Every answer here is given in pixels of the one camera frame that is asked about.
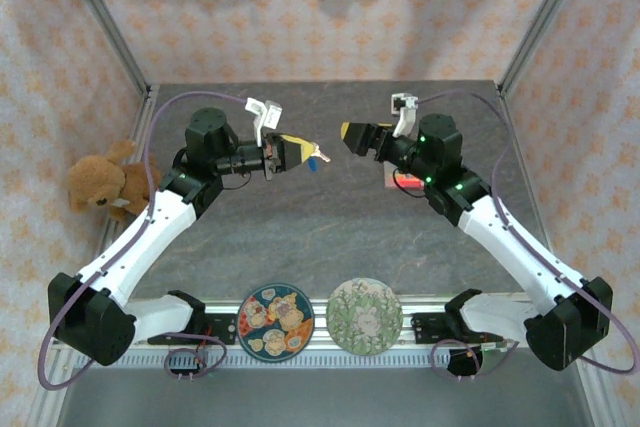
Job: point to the metal keyring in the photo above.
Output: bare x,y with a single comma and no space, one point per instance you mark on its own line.
315,148

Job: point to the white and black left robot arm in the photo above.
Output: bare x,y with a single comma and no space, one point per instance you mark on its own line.
150,237

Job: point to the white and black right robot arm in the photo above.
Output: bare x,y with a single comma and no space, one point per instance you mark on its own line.
520,252

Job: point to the red key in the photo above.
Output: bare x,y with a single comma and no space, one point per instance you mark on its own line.
400,182

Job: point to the brown teddy bear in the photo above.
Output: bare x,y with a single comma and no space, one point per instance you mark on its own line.
110,182

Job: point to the round blue cartoon coaster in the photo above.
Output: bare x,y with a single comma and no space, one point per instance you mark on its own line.
275,322

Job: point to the round green rabbit coaster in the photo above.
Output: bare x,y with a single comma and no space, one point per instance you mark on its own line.
364,317

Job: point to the perforated metal strip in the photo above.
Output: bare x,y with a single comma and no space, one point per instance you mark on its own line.
350,361

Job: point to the black connector box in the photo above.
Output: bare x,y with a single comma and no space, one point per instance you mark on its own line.
186,371
462,364

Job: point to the aluminium table side rail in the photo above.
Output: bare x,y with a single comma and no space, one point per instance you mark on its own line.
144,117
521,147

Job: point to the aluminium frame post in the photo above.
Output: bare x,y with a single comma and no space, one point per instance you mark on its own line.
104,17
542,17

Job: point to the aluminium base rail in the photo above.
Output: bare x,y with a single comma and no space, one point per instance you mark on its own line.
320,319

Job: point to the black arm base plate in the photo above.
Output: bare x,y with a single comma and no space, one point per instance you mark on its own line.
220,327
425,327

